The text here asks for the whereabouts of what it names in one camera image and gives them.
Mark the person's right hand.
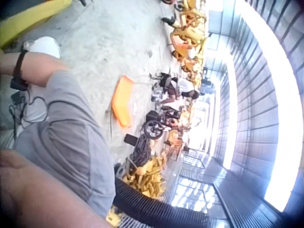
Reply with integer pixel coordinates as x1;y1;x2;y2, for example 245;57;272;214
0;54;17;79

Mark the black wrist band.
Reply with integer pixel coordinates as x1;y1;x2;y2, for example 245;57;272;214
10;49;30;91

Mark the small black device box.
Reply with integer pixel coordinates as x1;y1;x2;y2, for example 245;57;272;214
10;92;23;105

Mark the orange plastic panel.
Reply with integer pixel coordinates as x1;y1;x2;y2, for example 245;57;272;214
112;75;135;129

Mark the black square box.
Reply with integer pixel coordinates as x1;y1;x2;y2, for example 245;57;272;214
124;133;138;146

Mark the black scooter with seat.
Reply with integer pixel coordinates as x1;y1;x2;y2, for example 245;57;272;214
149;71;179;95

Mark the pile of black metal frames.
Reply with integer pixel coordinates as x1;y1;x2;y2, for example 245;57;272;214
134;137;154;165

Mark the black electric scooter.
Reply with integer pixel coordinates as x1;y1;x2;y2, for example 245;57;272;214
143;105;184;141

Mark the heap of yellow bicycle parts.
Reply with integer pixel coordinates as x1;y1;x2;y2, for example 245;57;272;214
117;153;168;200

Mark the heap of yellow bicycles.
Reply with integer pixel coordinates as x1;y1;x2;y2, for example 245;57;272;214
160;0;210;84

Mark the black cable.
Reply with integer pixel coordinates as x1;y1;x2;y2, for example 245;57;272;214
9;95;49;126

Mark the yellow metal frame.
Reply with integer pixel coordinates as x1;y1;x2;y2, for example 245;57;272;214
0;0;73;50

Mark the black corrugated hose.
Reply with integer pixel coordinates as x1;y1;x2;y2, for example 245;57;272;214
114;177;211;228

